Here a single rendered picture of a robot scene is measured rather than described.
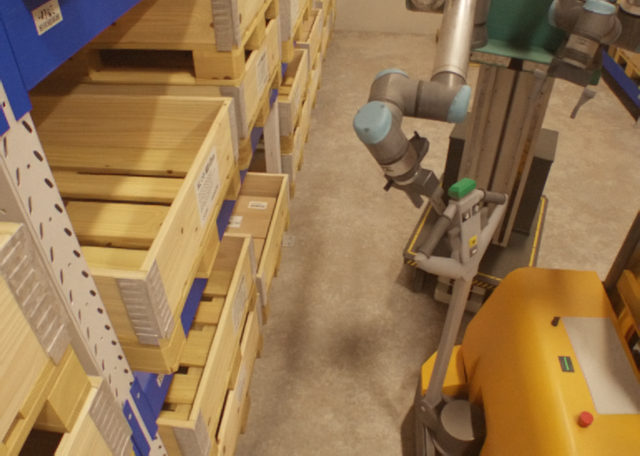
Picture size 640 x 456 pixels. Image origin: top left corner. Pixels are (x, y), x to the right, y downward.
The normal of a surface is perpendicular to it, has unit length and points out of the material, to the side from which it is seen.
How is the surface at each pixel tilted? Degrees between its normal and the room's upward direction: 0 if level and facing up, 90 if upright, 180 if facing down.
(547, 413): 45
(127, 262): 0
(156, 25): 90
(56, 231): 90
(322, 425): 0
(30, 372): 90
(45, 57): 90
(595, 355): 0
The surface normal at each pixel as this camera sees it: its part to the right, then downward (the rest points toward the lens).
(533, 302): -0.24, -0.77
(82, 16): 1.00, 0.06
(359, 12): -0.10, 0.63
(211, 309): 0.00, -0.77
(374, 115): -0.54, -0.48
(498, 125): -0.43, 0.57
